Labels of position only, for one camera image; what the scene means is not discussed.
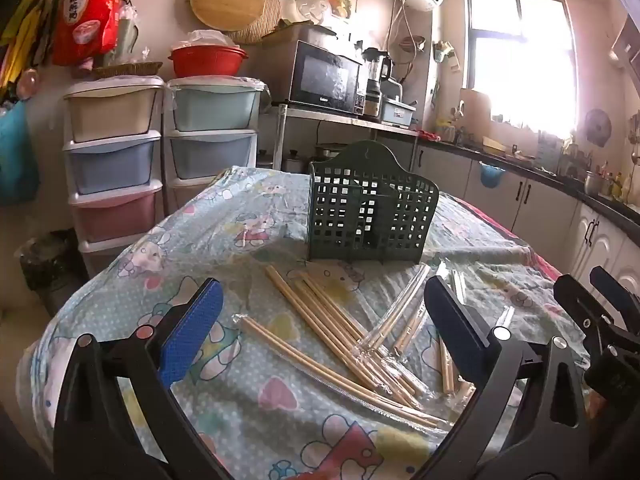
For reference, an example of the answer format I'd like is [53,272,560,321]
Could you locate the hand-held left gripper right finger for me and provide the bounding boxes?
[423,275,595,480]

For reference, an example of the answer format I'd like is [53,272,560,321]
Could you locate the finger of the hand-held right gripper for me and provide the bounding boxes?
[590,266,640,318]
[553,274,626,346]

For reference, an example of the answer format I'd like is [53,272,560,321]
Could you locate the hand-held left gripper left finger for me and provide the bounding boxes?
[52,278,233,480]

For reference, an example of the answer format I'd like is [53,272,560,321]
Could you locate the set of bamboo chopsticks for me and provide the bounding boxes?
[232,262,476,431]

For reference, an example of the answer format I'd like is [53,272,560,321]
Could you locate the green plastic utensil holder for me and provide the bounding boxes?
[306,140,441,265]

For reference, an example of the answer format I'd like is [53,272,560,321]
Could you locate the cartoon print tablecloth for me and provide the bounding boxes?
[30,165,591,480]

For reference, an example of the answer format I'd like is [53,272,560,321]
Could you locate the kitchen counter cabinets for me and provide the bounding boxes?
[412,135,640,293]

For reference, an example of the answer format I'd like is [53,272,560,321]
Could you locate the black trash bin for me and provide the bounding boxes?
[20,230,92,317]

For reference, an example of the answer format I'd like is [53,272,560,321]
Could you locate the blue hanging bin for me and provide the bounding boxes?
[479,160,505,187]

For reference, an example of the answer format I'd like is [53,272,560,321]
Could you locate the blue utensil rack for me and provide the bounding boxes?
[537,132,564,172]

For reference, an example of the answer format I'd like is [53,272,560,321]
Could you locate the drawer tower with mint top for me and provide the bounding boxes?
[164,76,264,213]

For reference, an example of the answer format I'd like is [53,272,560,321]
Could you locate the drawer tower with cream top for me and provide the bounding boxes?
[62,76,166,281]

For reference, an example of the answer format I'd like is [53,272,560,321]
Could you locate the wooden cutting board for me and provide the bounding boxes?
[459,87,494,134]

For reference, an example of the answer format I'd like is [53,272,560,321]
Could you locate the blue plastic container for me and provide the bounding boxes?
[381,99,419,128]

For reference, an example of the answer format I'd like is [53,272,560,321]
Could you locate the blue bag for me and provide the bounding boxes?
[0,102,41,207]

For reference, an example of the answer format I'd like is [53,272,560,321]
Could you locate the metal shelf table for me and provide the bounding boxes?
[272,104,422,173]

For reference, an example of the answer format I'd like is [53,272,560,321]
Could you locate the window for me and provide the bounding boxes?
[462,0,579,132]

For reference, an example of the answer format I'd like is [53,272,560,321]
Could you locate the blender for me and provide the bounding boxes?
[362,47,394,119]

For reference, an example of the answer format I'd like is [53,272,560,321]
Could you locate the red plastic basket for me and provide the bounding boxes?
[167,45,249,79]

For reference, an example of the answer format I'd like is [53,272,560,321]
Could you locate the wicker tray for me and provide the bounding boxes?
[92,61,164,80]

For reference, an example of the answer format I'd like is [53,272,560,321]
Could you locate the black microwave oven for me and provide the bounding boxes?
[287,40,363,117]

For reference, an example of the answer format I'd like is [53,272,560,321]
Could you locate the white plastic bag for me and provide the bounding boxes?
[186,30,236,51]

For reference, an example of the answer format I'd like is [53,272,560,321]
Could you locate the round bamboo board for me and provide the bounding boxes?
[190,0,264,36]

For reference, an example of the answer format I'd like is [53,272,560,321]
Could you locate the red shopping bag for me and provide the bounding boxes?
[52,0,126,67]

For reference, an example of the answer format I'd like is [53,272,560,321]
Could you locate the yellow hanging cloths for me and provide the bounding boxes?
[0,0,57,87]

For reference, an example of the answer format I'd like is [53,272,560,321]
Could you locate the white round plastic cover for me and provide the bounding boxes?
[296,0,334,27]

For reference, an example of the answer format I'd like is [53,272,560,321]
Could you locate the round wall vent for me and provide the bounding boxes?
[583,108,612,149]

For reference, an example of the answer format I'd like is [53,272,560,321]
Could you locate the water heater hoses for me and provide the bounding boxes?
[389,0,417,82]

